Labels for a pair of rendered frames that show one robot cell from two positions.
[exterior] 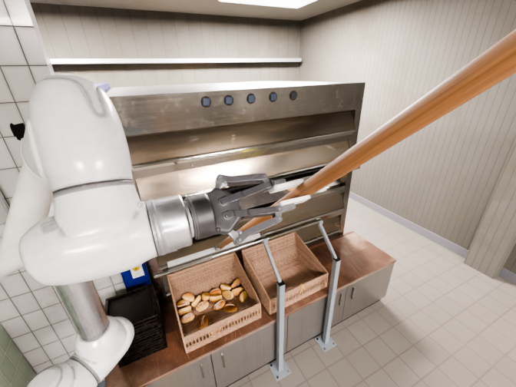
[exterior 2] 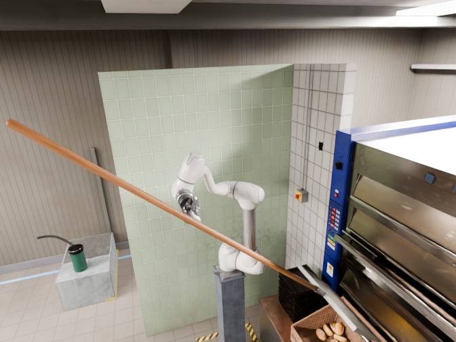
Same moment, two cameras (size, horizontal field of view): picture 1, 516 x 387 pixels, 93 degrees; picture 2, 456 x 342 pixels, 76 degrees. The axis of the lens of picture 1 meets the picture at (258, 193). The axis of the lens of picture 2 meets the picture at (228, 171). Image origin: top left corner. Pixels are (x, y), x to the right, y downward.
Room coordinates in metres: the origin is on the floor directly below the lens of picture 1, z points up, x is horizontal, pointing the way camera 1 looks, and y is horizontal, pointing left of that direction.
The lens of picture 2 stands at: (0.77, -1.23, 2.65)
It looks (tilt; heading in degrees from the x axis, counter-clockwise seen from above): 21 degrees down; 98
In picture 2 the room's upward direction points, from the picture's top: 2 degrees counter-clockwise
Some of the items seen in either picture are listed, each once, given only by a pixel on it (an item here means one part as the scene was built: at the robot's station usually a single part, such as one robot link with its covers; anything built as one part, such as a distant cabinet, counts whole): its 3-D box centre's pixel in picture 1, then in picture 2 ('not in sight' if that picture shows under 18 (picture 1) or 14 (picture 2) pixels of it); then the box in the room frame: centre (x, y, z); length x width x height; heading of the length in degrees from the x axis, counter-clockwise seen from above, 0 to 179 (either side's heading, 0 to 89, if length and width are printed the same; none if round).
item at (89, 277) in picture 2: not in sight; (80, 255); (-1.53, 1.57, 0.42); 0.88 x 0.73 x 0.84; 115
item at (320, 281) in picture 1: (283, 268); not in sight; (1.58, -0.20, 0.72); 0.56 x 0.49 x 0.28; 117
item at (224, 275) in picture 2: not in sight; (226, 269); (0.46, 0.74, 1.03); 0.22 x 0.18 x 0.06; 25
